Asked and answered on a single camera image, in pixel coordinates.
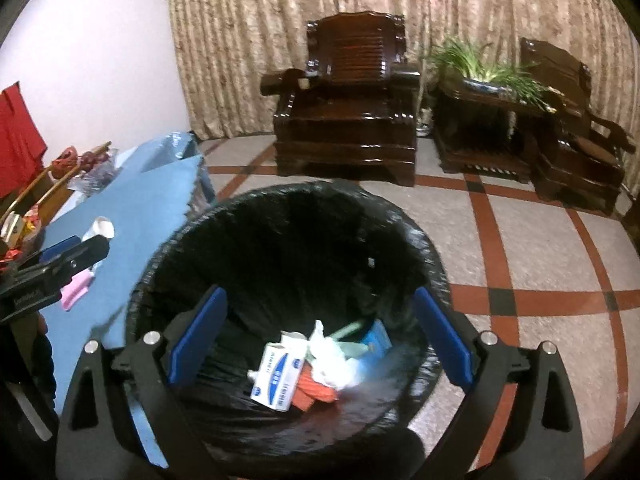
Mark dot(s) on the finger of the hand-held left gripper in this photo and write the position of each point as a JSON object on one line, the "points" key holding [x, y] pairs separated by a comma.
{"points": [[75, 260], [60, 249]]}

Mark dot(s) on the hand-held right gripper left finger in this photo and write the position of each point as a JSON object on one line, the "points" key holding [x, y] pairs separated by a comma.
{"points": [[197, 332]]}

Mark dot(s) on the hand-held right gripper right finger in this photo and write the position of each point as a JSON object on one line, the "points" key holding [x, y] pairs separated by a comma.
{"points": [[442, 335]]}

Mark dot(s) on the pink packet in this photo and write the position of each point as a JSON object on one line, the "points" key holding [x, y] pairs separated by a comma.
{"points": [[75, 292]]}

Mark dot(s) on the light blue packet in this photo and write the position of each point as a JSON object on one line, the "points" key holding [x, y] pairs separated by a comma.
{"points": [[376, 337]]}

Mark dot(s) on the white and blue carton box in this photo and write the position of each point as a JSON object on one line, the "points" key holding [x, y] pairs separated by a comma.
{"points": [[275, 375]]}

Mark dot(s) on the green rubber glove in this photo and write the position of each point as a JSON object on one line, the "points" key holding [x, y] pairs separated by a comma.
{"points": [[350, 347]]}

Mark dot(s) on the bin with black bag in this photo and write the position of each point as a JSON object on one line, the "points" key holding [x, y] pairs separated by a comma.
{"points": [[280, 260]]}

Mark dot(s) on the white tissue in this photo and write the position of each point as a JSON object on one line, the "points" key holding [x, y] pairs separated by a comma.
{"points": [[332, 365]]}

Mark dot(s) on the orange foam net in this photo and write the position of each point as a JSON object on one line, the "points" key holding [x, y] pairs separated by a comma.
{"points": [[315, 392]]}

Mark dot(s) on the red snack wrappers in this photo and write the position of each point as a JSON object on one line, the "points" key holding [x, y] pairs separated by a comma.
{"points": [[32, 219]]}

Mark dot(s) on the white and gold box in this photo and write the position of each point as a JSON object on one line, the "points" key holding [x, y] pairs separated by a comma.
{"points": [[12, 227]]}

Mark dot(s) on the red bag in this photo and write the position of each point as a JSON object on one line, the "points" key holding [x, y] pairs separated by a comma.
{"points": [[64, 160]]}

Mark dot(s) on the red cloth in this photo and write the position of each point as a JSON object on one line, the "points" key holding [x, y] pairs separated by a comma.
{"points": [[17, 135]]}

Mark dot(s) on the light blue table cover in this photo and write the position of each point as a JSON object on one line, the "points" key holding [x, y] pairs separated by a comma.
{"points": [[160, 150]]}

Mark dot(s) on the dark wooden side table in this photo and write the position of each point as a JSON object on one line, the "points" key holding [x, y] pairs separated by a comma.
{"points": [[480, 130]]}

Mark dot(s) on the dark wooden armchair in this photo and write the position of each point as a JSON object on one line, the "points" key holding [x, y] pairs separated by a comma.
{"points": [[575, 160], [350, 120]]}

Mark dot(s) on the green potted plant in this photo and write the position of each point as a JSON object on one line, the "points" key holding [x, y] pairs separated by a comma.
{"points": [[475, 67]]}

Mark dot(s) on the patterned beige curtain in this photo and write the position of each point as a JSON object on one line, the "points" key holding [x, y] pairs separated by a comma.
{"points": [[250, 35]]}

